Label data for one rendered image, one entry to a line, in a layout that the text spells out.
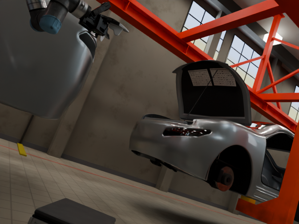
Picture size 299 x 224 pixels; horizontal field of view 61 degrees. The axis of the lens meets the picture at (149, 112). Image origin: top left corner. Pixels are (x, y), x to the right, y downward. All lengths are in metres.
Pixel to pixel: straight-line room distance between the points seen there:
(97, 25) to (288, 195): 2.99
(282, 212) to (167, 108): 5.38
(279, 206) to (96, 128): 5.01
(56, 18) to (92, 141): 6.16
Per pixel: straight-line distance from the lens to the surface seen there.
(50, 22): 1.08
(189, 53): 5.58
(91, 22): 1.18
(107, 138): 7.25
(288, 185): 3.57
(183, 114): 4.81
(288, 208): 3.52
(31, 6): 1.22
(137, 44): 7.80
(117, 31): 1.19
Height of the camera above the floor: 0.73
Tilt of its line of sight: 10 degrees up
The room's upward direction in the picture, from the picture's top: 21 degrees clockwise
